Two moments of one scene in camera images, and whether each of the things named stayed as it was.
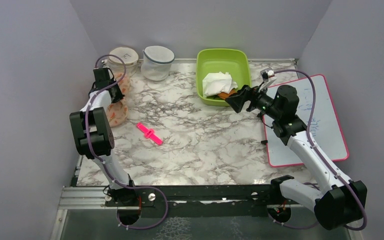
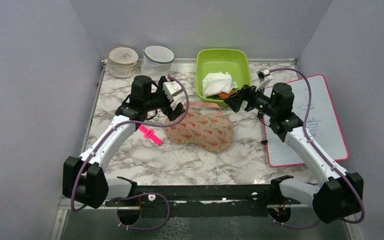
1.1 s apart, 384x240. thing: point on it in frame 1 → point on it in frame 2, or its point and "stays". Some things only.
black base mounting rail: [198, 201] stays
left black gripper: [119, 95] → [171, 114]
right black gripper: [250, 93] stays
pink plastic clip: [149, 133] stays
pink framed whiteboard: [325, 124] stays
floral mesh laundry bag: [117, 112] → [204, 126]
